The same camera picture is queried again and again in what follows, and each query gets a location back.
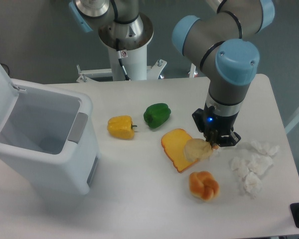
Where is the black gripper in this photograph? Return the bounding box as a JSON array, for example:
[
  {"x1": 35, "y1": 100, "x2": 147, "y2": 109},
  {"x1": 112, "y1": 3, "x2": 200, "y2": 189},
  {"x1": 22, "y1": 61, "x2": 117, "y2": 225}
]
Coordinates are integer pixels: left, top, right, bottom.
[{"x1": 192, "y1": 105, "x2": 241, "y2": 150}]

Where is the crumpled white tissue bottom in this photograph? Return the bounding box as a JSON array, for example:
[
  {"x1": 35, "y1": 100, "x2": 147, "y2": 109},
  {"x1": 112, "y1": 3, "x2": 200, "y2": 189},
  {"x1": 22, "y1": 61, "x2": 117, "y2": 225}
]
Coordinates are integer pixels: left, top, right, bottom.
[{"x1": 244, "y1": 172, "x2": 262, "y2": 198}]

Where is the green bell pepper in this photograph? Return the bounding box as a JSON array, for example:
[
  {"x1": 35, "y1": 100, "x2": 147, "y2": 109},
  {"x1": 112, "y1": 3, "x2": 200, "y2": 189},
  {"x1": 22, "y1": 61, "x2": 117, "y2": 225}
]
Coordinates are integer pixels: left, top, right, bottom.
[{"x1": 143, "y1": 103, "x2": 171, "y2": 129}]

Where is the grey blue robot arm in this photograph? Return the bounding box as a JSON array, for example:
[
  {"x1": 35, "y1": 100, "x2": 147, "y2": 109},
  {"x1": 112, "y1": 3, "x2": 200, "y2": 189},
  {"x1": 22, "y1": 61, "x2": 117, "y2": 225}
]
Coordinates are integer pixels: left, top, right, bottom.
[{"x1": 69, "y1": 0, "x2": 275, "y2": 147}]

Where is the white pedestal base frame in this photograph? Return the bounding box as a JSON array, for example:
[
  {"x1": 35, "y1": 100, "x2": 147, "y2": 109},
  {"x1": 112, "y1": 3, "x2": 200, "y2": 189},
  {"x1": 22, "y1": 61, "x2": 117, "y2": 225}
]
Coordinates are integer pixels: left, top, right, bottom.
[{"x1": 76, "y1": 59, "x2": 200, "y2": 83}]

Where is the white trash can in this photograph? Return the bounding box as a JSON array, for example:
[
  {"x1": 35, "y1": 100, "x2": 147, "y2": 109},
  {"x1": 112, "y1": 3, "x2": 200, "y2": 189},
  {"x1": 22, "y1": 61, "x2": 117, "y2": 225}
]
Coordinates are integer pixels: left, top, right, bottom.
[{"x1": 0, "y1": 79, "x2": 100, "y2": 195}]

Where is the crumpled white tissue middle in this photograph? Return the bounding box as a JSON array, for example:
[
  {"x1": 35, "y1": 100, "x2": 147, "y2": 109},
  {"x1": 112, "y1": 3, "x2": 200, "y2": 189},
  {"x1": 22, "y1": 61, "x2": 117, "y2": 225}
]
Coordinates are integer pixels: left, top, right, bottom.
[{"x1": 247, "y1": 154, "x2": 273, "y2": 176}]

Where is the square orange toast slice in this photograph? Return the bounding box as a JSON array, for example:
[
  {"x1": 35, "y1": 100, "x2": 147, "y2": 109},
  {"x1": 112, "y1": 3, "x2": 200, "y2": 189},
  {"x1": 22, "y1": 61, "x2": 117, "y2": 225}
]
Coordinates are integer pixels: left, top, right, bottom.
[{"x1": 161, "y1": 128, "x2": 198, "y2": 173}]

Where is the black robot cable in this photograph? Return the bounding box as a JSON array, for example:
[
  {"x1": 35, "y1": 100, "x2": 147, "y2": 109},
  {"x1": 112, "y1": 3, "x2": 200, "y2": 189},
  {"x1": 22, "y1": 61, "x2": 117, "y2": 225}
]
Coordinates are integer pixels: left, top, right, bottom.
[{"x1": 115, "y1": 38, "x2": 132, "y2": 81}]

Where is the knotted golden bread roll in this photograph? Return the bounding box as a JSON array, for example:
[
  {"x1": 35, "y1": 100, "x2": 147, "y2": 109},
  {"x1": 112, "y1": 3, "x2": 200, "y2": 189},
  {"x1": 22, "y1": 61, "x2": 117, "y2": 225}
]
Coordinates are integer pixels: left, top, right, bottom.
[{"x1": 188, "y1": 171, "x2": 220, "y2": 202}]

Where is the crumpled white tissue top right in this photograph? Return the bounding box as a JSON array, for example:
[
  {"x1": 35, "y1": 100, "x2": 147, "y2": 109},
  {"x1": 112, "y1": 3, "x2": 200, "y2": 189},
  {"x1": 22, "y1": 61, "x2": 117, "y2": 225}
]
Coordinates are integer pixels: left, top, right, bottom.
[{"x1": 251, "y1": 140, "x2": 280, "y2": 156}]

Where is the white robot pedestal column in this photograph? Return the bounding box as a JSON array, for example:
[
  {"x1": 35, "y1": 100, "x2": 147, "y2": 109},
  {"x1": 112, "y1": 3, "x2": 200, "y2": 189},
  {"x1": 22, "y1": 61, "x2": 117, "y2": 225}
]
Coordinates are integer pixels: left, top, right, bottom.
[{"x1": 107, "y1": 45, "x2": 147, "y2": 81}]

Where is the crumpled white tissue left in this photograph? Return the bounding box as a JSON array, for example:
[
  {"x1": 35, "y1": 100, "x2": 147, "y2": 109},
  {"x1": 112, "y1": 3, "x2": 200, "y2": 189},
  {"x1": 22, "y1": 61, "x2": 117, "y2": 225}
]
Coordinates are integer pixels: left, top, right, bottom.
[{"x1": 230, "y1": 157, "x2": 250, "y2": 178}]

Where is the yellow bell pepper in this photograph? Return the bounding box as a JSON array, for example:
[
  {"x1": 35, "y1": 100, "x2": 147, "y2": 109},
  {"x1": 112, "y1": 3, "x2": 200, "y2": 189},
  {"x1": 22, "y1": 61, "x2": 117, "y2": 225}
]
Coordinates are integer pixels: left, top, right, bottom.
[{"x1": 107, "y1": 115, "x2": 137, "y2": 139}]

